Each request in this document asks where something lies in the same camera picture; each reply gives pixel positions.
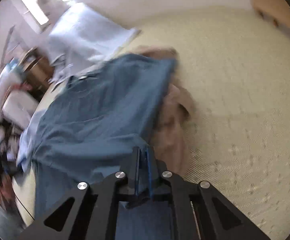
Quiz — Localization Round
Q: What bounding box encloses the beige brown garment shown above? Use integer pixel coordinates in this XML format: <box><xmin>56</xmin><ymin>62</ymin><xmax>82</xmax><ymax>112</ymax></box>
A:
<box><xmin>135</xmin><ymin>45</ymin><xmax>197</xmax><ymax>178</ymax></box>

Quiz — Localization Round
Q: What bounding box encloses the light blue hoodie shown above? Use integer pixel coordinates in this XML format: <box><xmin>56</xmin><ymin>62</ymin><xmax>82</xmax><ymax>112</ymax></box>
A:
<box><xmin>16</xmin><ymin>109</ymin><xmax>46</xmax><ymax>173</ymax></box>

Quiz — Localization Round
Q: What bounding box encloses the white plastic wrapped bundle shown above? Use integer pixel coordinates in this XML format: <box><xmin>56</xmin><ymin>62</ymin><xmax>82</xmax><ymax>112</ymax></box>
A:
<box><xmin>2</xmin><ymin>90</ymin><xmax>39</xmax><ymax>129</ymax></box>

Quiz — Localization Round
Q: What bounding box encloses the white storage bag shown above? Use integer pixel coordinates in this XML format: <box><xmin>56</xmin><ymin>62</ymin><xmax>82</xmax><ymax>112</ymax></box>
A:
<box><xmin>47</xmin><ymin>3</ymin><xmax>140</xmax><ymax>82</ymax></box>

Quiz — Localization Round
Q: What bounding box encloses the woven bed mat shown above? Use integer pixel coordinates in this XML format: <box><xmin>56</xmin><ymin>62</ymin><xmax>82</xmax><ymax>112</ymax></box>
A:
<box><xmin>12</xmin><ymin>5</ymin><xmax>290</xmax><ymax>240</ymax></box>

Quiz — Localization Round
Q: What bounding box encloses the dark blue garment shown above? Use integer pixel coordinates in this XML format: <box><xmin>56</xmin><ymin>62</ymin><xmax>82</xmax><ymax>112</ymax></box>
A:
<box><xmin>32</xmin><ymin>54</ymin><xmax>176</xmax><ymax>239</ymax></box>

